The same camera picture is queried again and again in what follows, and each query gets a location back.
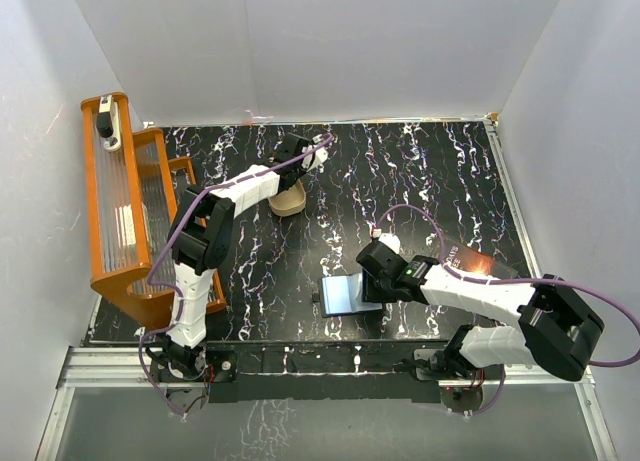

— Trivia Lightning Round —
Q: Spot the blue credit card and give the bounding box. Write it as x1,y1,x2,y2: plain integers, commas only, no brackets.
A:
319,272,384,317

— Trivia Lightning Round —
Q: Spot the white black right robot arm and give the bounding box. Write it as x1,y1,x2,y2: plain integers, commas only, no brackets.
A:
356,240,604,382

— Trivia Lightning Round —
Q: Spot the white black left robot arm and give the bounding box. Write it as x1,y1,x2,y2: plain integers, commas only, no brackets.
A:
158,133,332,380

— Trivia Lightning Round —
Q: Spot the orange tiered acrylic rack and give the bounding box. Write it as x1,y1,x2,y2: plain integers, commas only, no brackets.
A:
81,92,196,330

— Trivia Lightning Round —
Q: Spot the white device on rack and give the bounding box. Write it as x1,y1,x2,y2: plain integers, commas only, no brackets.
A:
96,94,122,152

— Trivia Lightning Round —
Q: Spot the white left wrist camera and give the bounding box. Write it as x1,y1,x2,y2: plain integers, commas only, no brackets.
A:
302,134,331,171

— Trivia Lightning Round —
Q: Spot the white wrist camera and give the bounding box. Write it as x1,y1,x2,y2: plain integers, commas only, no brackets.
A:
372,229,401,254
302,134,331,171

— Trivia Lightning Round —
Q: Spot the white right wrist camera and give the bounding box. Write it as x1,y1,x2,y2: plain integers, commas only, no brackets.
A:
372,229,401,254

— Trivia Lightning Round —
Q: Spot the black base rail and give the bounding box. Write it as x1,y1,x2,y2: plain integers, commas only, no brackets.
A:
149,339,506,405

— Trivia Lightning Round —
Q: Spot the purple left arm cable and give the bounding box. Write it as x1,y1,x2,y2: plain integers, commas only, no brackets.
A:
138,133,335,422

